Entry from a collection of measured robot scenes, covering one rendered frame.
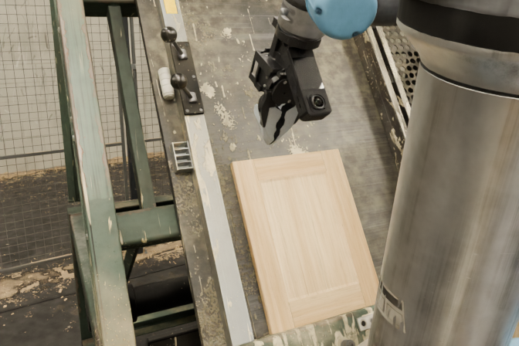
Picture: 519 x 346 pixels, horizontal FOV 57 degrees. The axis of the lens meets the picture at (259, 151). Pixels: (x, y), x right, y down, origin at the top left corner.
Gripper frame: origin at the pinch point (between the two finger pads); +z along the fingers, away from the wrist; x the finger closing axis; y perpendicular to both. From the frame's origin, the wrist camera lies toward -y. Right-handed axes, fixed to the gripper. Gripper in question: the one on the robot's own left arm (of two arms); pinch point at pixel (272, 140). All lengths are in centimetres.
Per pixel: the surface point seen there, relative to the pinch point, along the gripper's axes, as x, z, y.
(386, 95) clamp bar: -58, 14, 28
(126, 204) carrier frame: -7, 114, 93
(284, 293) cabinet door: -11.9, 41.4, -6.9
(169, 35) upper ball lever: 4.9, 1.8, 40.7
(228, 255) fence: -0.4, 35.0, 2.4
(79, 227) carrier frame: 17, 105, 78
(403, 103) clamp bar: -62, 14, 25
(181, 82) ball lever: 4.9, 7.3, 30.1
